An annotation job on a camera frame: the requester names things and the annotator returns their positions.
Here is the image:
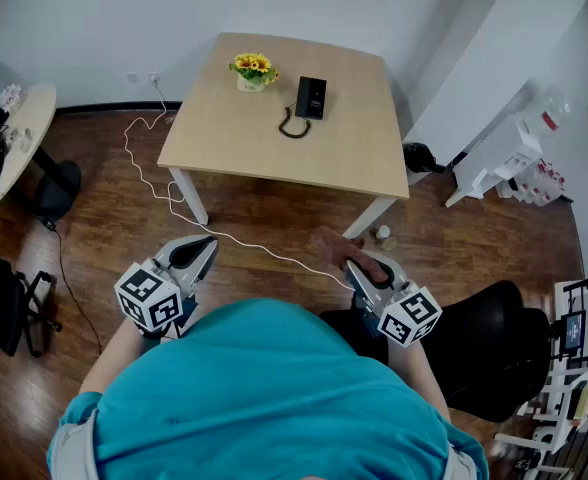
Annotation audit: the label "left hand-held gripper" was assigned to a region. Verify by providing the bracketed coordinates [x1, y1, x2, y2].
[113, 235, 219, 340]

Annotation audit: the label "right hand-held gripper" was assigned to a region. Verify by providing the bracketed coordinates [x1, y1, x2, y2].
[346, 251, 444, 349]

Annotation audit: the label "brown cloth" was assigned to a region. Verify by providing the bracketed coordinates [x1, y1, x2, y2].
[311, 226, 390, 285]

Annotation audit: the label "black desk telephone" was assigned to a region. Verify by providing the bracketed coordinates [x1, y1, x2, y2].
[294, 75, 328, 121]

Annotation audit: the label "person's left forearm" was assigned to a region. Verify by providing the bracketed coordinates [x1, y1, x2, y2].
[78, 317, 148, 395]

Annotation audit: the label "person's right forearm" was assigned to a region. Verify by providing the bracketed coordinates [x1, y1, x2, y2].
[387, 337, 451, 422]

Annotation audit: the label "black telephone handset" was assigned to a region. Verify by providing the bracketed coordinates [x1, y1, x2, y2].
[295, 76, 313, 119]

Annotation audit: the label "white table leg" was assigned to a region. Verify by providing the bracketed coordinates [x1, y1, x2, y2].
[342, 196, 399, 240]
[168, 166, 210, 227]

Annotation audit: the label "black trash bin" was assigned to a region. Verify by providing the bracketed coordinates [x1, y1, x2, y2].
[402, 141, 448, 175]

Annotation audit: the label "black round seat chair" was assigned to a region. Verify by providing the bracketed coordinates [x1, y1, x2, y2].
[421, 280, 553, 423]

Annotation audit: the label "person's teal shirt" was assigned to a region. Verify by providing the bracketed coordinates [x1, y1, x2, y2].
[46, 297, 490, 480]

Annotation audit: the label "white water dispenser stand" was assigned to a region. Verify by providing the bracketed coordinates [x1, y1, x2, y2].
[445, 112, 545, 209]

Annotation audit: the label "pack of red-capped bottles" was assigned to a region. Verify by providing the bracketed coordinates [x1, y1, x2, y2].
[516, 159, 568, 207]

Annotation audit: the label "small tablet screen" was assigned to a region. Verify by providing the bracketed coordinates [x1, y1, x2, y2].
[558, 310, 588, 358]

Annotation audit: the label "sunflowers in white pot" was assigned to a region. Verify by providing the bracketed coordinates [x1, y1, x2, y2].
[227, 51, 281, 94]

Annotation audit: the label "white rack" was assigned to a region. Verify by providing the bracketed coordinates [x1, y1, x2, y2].
[493, 362, 588, 474]

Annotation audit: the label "white round device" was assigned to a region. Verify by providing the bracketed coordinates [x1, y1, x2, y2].
[529, 425, 558, 447]

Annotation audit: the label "clear water jug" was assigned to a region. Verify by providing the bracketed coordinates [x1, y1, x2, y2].
[523, 85, 573, 139]

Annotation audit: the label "white floor cable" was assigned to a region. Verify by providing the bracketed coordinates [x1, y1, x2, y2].
[122, 75, 358, 292]

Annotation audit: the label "black floor cable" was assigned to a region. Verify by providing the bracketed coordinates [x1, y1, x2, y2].
[48, 227, 103, 355]

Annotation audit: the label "black telephone cord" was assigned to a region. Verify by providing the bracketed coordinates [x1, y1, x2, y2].
[278, 102, 312, 140]

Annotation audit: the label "grey shoulder strap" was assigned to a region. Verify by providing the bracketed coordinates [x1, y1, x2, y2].
[443, 445, 478, 480]
[48, 410, 100, 480]

